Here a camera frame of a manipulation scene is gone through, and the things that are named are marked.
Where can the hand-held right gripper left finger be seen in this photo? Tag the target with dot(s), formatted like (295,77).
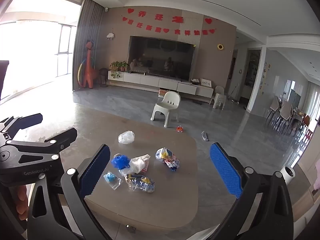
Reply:
(97,170)

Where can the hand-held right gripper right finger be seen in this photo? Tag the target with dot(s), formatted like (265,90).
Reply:
(225,170)

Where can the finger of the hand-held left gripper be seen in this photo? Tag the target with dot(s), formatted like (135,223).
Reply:
(32,119)
(65,136)

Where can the blue glove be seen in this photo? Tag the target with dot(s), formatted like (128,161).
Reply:
(110,177)

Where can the blue plastic bag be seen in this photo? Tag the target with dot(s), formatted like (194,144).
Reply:
(120,161)

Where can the white plastic bag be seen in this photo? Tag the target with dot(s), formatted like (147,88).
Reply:
(137,165)

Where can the clear plastic bag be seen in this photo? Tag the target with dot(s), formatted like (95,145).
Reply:
(126,137)

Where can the clear blue yellow wrapper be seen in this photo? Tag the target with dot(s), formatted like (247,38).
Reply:
(142,183)

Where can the colourful snack wrapper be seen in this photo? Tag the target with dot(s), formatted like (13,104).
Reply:
(166,157)

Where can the white trash bin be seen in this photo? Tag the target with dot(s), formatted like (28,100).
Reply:
(287,176)

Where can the person's left hand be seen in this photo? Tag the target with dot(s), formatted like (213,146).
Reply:
(22,200)

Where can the grey sock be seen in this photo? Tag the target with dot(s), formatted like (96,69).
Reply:
(205,136)

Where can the small orange floor toy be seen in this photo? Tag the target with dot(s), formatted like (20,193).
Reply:
(179,129)

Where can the orange dinosaur toy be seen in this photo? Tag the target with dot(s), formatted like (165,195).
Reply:
(87,75)

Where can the white mop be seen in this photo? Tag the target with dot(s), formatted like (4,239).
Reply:
(233,96)

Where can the small white plastic chair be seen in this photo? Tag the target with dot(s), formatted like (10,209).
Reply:
(220,91)

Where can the beige dining chair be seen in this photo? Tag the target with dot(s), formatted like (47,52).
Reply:
(286,112)
(273,107)

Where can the green potted plant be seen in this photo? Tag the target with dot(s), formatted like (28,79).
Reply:
(123,65)
(115,67)

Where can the beige sideboard cabinet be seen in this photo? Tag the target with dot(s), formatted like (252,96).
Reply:
(306,197)

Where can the red small chair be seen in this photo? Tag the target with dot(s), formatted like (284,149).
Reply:
(306,130)

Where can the dining table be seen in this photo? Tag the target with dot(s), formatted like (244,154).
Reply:
(298,115)

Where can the orange white cardboard box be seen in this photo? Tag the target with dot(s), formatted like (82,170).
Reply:
(163,93)

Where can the white television cabinet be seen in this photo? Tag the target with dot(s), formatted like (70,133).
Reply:
(150,80)

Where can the grey curtain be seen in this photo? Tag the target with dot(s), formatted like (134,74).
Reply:
(85,30)

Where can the large black television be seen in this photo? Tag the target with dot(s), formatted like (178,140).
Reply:
(160,57)

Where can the red heart letter banner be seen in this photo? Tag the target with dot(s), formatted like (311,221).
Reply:
(140,27)
(142,14)

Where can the white picture frame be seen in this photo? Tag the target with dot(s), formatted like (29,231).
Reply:
(206,82)

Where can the colourful wall stickers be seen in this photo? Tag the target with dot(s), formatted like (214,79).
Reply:
(265,77)

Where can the white cloud wall decoration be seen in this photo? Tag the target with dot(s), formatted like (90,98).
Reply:
(110,35)

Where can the yellow sunflower wall decoration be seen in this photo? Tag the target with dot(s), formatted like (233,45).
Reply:
(220,47)

